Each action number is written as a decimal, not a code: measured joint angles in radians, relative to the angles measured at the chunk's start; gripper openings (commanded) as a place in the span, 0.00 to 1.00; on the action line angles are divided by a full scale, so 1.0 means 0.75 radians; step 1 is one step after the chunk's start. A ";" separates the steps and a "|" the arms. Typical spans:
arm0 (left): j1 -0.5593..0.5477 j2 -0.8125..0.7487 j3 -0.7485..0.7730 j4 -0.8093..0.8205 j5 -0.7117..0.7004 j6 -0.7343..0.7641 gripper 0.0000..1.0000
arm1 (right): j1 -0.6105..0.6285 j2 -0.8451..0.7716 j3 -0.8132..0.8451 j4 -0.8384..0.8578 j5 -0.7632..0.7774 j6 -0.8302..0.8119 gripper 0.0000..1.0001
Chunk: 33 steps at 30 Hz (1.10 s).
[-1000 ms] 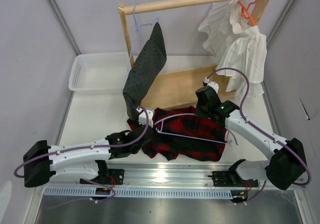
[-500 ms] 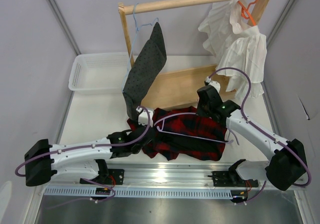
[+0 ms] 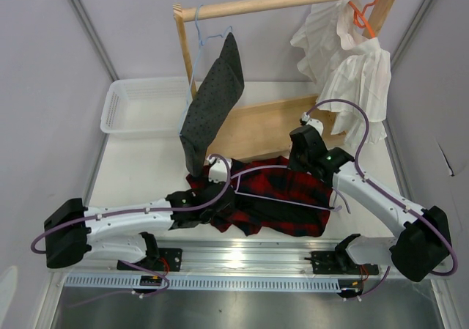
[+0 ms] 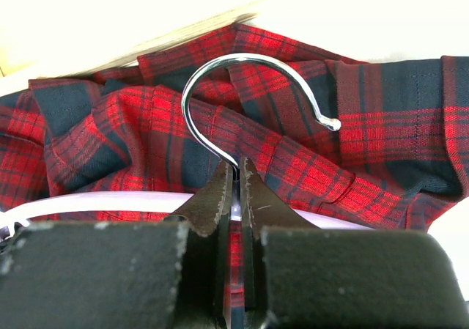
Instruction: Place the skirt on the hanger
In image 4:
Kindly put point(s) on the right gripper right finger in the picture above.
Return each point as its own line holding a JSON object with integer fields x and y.
{"x": 297, "y": 275}

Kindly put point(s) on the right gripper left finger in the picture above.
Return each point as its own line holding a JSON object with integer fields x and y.
{"x": 170, "y": 274}

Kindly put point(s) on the purple hanger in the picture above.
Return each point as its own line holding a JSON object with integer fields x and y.
{"x": 117, "y": 133}

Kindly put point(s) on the red plaid skirt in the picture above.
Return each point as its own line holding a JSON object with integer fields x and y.
{"x": 418, "y": 112}

